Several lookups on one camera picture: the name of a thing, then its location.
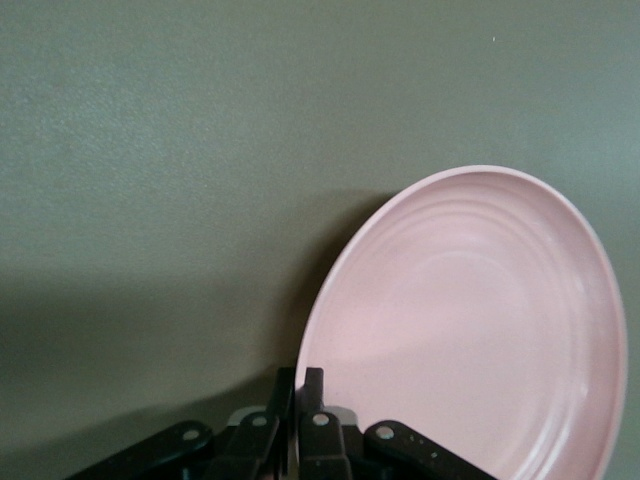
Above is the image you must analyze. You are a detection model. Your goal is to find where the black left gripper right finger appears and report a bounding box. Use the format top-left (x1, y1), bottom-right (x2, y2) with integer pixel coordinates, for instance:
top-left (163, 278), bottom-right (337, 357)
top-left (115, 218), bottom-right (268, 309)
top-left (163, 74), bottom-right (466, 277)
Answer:
top-left (299, 368), bottom-right (496, 480)

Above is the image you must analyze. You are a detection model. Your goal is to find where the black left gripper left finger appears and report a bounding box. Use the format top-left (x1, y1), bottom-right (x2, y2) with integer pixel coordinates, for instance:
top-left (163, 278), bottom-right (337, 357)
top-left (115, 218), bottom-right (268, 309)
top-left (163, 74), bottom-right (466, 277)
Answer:
top-left (64, 367), bottom-right (296, 480)

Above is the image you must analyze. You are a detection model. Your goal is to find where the pink plate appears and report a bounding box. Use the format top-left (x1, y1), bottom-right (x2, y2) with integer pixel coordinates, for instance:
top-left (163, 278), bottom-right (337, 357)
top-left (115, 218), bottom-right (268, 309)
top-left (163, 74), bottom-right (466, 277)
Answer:
top-left (294, 164), bottom-right (629, 480)

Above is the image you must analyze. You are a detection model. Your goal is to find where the brown table cover sheet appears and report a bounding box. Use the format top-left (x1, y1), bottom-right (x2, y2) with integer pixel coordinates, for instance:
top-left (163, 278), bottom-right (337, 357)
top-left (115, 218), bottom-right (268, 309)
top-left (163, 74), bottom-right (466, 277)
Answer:
top-left (0, 0), bottom-right (640, 480)

